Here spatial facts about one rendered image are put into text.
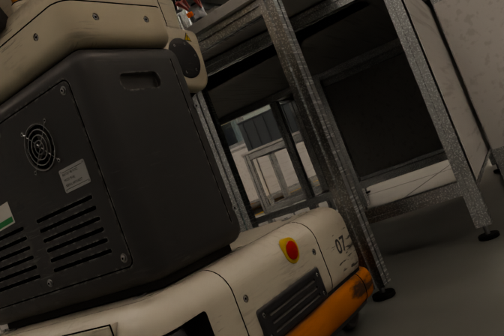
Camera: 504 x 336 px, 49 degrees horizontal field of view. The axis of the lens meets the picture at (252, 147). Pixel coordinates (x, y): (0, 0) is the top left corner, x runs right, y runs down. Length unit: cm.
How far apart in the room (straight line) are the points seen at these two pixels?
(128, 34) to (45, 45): 14
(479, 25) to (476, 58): 13
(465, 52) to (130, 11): 162
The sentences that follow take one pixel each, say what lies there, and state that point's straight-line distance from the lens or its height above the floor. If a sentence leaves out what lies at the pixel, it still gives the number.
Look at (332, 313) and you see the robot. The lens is 116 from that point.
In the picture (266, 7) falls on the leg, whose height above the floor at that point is 80.
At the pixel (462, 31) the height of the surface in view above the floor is 65.
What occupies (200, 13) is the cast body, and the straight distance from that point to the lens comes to 220.
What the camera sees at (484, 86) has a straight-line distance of 239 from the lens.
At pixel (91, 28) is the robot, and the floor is 72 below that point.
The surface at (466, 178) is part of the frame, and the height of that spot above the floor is 18.
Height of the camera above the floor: 39
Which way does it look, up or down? 3 degrees up
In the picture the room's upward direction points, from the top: 21 degrees counter-clockwise
